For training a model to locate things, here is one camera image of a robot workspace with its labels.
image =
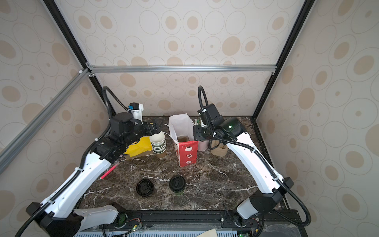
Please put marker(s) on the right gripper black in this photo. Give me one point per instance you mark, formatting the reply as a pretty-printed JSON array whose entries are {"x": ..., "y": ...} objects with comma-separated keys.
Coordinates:
[{"x": 200, "y": 133}]

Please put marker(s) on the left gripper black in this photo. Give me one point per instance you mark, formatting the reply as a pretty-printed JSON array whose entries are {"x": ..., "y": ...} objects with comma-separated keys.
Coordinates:
[{"x": 151, "y": 130}]

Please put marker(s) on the red white paper bag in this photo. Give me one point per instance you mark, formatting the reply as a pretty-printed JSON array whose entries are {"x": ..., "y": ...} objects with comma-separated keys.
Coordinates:
[{"x": 182, "y": 125}]

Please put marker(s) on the green paper coffee cup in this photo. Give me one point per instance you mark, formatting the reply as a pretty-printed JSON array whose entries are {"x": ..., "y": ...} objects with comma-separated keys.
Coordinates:
[{"x": 179, "y": 193}]

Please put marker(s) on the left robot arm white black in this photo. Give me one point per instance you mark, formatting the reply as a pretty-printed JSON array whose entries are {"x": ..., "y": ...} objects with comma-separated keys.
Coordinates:
[{"x": 56, "y": 214}]

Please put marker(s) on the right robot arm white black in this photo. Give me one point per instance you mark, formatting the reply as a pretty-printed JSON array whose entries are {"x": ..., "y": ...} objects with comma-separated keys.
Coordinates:
[{"x": 272, "y": 186}]

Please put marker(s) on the stack of paper cups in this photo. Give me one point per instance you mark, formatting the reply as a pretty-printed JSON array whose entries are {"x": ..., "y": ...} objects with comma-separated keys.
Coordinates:
[{"x": 159, "y": 144}]

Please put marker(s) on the yellow napkin stack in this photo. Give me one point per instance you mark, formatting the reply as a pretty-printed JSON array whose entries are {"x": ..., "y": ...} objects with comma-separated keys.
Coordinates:
[{"x": 144, "y": 145}]

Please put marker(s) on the pink straw holder cup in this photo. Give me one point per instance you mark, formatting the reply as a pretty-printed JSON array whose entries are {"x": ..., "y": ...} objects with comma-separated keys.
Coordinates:
[{"x": 203, "y": 145}]

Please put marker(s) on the pulp cup carrier stack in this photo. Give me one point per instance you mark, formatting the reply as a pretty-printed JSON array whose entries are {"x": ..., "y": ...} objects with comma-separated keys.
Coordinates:
[{"x": 218, "y": 149}]

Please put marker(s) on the pink highlighter pen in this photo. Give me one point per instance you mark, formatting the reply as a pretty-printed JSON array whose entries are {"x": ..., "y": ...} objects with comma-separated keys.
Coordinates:
[{"x": 109, "y": 171}]

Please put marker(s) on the left diagonal aluminium bar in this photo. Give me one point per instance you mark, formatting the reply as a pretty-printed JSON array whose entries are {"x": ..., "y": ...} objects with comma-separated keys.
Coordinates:
[{"x": 23, "y": 138}]

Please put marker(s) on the horizontal aluminium frame bar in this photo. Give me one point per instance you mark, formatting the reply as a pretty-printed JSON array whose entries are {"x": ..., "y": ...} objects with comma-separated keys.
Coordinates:
[{"x": 184, "y": 68}]

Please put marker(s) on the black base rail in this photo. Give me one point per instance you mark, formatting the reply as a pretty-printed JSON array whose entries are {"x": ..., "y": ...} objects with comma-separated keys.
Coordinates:
[{"x": 182, "y": 223}]

